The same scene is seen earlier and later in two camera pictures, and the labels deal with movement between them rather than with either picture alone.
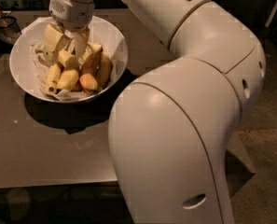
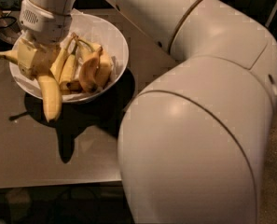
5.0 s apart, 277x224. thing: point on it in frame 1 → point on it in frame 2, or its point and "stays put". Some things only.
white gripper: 72,12 → 47,22
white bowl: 31,69 stays put
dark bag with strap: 3,28 stays put
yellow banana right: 105,70 stays put
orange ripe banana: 89,77 stays put
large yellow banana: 68,77 → 51,96
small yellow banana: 54,75 → 69,71
